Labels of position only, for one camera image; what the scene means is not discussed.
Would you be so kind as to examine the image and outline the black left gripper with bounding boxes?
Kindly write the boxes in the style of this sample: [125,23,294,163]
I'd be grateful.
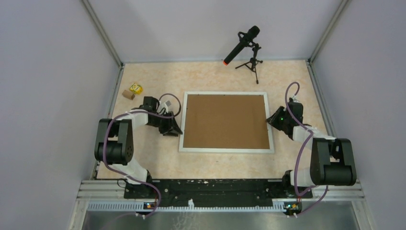
[148,111,182,137]

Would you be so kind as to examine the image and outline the white picture frame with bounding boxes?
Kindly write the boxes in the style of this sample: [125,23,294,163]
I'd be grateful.
[178,91,275,155]

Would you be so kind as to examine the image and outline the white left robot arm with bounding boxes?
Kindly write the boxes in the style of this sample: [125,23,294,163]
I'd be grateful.
[94,96,183,198]

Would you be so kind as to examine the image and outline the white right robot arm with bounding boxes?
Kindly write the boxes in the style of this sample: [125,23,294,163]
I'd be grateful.
[266,102,357,197]

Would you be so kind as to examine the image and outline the yellow toy cube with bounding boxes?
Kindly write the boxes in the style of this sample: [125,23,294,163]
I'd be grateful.
[129,83,143,95]

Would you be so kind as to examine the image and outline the small brown cardboard block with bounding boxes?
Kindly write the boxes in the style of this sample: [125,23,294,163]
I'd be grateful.
[122,90,135,100]

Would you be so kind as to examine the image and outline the black mini tripod stand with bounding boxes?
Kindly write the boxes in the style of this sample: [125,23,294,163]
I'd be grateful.
[235,43,263,84]

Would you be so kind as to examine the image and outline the black shotgun microphone orange tip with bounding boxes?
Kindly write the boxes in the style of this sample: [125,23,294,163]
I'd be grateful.
[223,25,260,66]

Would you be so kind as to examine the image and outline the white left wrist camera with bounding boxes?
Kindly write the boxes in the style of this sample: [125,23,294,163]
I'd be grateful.
[160,100,172,112]

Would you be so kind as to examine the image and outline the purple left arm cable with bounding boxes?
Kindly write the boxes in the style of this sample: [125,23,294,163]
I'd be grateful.
[102,92,182,219]

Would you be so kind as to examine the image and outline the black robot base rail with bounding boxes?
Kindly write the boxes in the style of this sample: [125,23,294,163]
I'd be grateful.
[124,179,297,208]

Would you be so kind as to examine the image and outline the white toothed cable channel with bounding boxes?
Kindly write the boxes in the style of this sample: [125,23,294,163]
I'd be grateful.
[87,200,286,212]

